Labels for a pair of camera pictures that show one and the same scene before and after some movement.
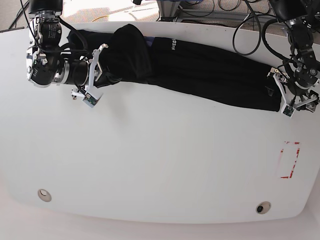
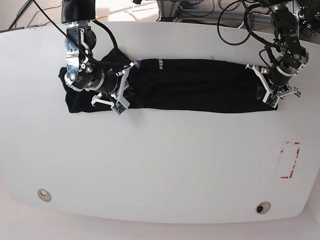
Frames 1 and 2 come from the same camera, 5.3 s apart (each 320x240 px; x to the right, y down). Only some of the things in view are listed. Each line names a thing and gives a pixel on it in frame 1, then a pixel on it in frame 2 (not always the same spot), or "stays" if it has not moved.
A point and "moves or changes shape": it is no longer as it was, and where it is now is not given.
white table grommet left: [44, 195] stays
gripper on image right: [310, 102] to [276, 82]
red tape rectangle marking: [296, 159] stays
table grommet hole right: [263, 207] stays
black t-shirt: [193, 69] moves or changes shape
